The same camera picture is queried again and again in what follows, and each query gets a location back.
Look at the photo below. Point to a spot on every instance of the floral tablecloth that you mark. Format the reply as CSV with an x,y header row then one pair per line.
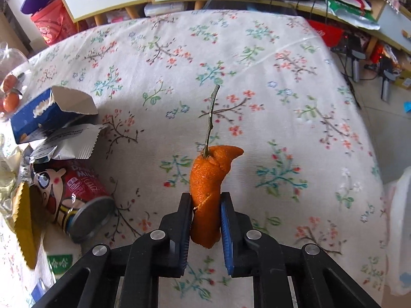
x,y
257,102

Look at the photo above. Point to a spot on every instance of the clear storage box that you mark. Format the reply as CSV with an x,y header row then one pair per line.
x,y
167,9

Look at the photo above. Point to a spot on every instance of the cardboard box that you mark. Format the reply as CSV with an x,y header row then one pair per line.
x,y
12,29

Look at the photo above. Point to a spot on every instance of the orange peel with stem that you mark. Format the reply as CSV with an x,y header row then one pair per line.
x,y
205,183

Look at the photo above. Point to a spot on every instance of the tangerine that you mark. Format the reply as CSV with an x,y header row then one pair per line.
x,y
11,101
8,82

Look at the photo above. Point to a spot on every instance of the red snack canister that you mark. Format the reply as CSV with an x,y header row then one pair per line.
x,y
54,25

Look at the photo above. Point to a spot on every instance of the glass jar with wooden lid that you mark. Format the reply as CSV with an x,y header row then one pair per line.
x,y
16,67

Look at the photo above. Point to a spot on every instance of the red cartoon drink can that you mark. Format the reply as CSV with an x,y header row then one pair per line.
x,y
74,186

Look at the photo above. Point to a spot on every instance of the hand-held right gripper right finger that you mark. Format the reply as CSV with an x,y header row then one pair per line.
x,y
226,237

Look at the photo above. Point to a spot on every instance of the blue carton box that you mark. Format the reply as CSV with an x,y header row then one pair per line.
x,y
35,118

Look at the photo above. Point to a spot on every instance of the red paper bag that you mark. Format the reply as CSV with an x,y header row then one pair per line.
x,y
327,35

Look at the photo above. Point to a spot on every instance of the white printed snack wrapper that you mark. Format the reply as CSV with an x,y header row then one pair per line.
x,y
70,144

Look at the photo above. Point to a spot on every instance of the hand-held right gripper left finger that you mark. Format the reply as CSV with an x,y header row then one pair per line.
x,y
185,240

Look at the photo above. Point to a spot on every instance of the yellow serrated wrapper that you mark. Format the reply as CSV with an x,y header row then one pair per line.
x,y
25,231

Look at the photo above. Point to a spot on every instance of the white packet green label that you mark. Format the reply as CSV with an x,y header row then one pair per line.
x,y
59,264

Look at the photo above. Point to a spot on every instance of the clear crinkled plastic wrapper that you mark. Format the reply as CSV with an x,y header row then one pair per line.
x,y
8,173

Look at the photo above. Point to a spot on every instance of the low wooden cabinet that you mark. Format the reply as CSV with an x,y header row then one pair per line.
x,y
391,22

